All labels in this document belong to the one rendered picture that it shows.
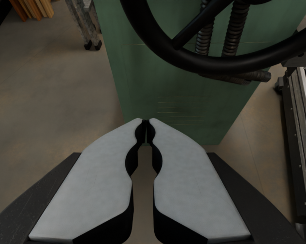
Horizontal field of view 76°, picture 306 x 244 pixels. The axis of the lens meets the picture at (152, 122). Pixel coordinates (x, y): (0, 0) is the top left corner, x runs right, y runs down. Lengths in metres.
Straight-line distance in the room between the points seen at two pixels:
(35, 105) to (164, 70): 0.90
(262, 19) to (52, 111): 1.04
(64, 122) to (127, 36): 0.76
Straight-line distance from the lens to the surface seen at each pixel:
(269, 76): 0.51
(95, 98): 1.18
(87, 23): 1.39
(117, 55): 0.53
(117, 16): 0.47
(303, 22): 0.62
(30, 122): 1.24
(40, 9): 1.94
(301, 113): 1.05
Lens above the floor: 0.89
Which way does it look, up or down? 59 degrees down
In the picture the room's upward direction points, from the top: 1 degrees counter-clockwise
